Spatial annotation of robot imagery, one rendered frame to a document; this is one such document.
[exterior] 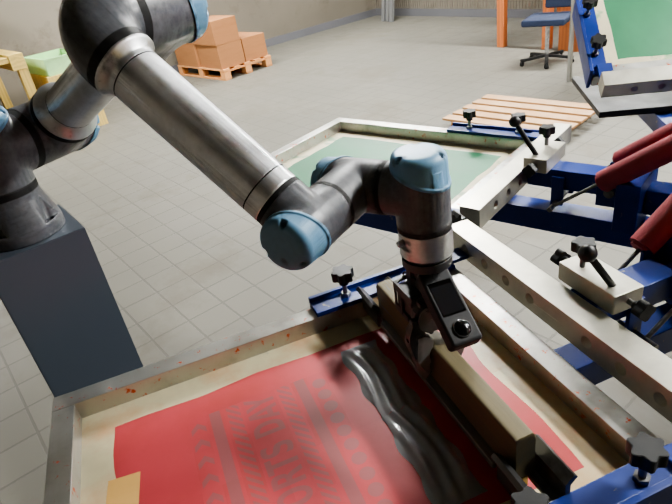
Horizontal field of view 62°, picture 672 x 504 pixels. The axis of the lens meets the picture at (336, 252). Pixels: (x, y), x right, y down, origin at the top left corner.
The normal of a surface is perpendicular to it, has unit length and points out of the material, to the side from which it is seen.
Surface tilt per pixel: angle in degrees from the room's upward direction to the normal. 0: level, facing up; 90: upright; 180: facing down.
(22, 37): 90
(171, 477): 0
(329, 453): 0
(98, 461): 0
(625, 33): 32
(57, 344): 90
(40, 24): 90
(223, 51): 90
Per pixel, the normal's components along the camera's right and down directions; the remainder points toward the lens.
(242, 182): -0.27, 0.22
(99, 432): -0.15, -0.85
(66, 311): 0.63, 0.31
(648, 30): -0.20, -0.45
